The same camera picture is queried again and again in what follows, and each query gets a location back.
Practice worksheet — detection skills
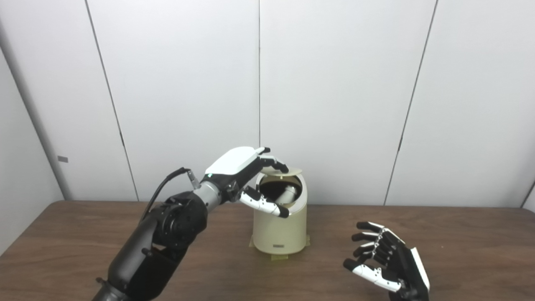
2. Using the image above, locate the round cream bin lid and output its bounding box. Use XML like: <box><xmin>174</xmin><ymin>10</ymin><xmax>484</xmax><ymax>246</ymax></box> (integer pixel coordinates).
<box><xmin>260</xmin><ymin>167</ymin><xmax>303</xmax><ymax>176</ymax></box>

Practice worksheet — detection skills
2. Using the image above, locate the black and white left hand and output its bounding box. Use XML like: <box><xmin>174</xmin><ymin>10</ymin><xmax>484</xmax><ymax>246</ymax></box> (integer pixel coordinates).
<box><xmin>204</xmin><ymin>146</ymin><xmax>290</xmax><ymax>219</ymax></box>

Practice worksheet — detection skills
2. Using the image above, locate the small white plastic bottle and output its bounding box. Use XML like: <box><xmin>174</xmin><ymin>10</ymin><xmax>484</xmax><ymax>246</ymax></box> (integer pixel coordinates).
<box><xmin>274</xmin><ymin>186</ymin><xmax>298</xmax><ymax>205</ymax></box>

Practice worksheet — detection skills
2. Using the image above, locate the black and white right hand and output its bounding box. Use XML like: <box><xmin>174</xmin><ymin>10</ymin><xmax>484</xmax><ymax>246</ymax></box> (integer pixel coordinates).
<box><xmin>343</xmin><ymin>221</ymin><xmax>430</xmax><ymax>301</ymax></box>

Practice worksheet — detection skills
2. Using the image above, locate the cream-colored cylindrical bin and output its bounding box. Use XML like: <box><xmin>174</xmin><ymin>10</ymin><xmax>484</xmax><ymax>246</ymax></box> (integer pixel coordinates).
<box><xmin>252</xmin><ymin>169</ymin><xmax>308</xmax><ymax>255</ymax></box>

